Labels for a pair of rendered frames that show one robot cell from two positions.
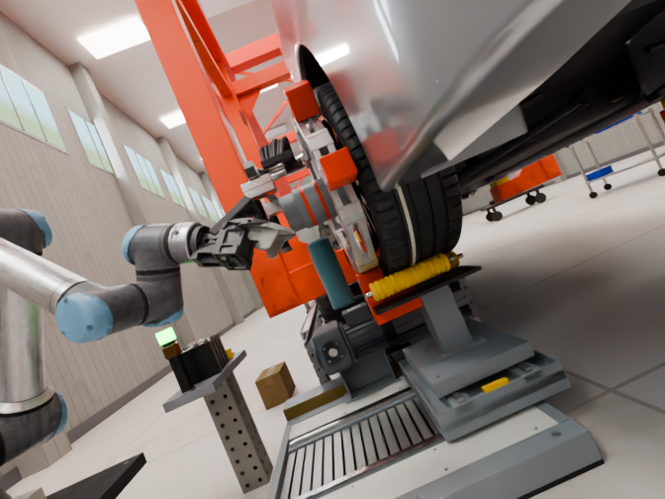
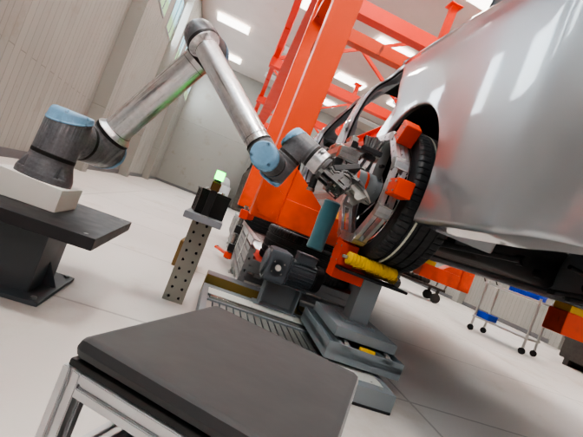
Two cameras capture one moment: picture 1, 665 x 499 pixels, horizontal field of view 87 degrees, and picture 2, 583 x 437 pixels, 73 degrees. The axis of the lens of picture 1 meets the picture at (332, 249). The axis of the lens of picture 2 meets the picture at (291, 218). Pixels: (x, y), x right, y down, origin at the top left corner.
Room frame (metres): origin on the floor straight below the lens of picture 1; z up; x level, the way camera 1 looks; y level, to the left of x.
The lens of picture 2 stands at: (-0.62, 0.51, 0.57)
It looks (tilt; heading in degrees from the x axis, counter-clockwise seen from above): 0 degrees down; 351
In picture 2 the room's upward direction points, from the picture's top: 21 degrees clockwise
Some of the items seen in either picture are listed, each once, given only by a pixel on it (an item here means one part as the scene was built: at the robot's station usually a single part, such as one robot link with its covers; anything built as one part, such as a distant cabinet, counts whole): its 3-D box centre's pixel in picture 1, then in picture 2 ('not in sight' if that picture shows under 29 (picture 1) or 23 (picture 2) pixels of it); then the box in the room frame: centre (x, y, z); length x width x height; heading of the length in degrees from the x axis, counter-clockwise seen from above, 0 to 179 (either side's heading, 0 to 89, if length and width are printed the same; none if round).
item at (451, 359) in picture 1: (442, 319); (360, 303); (1.19, -0.25, 0.32); 0.40 x 0.30 x 0.28; 1
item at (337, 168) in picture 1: (337, 170); (399, 188); (0.87, -0.09, 0.85); 0.09 x 0.08 x 0.07; 1
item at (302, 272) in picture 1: (337, 248); (324, 211); (1.70, -0.03, 0.69); 0.52 x 0.17 x 0.35; 91
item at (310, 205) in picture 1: (314, 203); (356, 183); (1.19, -0.01, 0.85); 0.21 x 0.14 x 0.14; 91
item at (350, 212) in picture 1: (333, 195); (370, 189); (1.19, -0.08, 0.85); 0.54 x 0.07 x 0.54; 1
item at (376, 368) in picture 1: (368, 347); (294, 283); (1.49, 0.03, 0.26); 0.42 x 0.18 x 0.35; 91
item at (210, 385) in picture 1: (211, 375); (205, 217); (1.32, 0.60, 0.44); 0.43 x 0.17 x 0.03; 1
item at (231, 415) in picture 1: (237, 428); (188, 258); (1.35, 0.60, 0.21); 0.10 x 0.10 x 0.42; 1
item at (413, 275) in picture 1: (409, 276); (371, 266); (1.07, -0.18, 0.51); 0.29 x 0.06 x 0.06; 91
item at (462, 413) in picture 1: (466, 371); (346, 339); (1.19, -0.25, 0.13); 0.50 x 0.36 x 0.10; 1
